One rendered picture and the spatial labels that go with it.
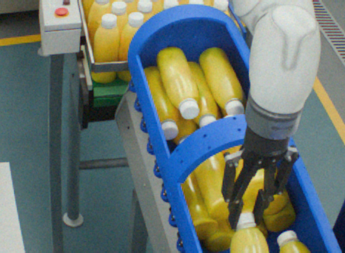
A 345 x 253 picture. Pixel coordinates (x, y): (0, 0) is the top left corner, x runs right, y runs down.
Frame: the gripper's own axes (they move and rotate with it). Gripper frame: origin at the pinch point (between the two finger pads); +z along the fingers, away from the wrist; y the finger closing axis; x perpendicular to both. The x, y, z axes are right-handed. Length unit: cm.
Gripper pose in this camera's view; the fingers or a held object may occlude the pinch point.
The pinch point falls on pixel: (247, 209)
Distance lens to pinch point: 132.5
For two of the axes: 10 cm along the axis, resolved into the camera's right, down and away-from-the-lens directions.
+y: 9.7, -0.8, 2.4
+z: -1.1, 7.4, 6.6
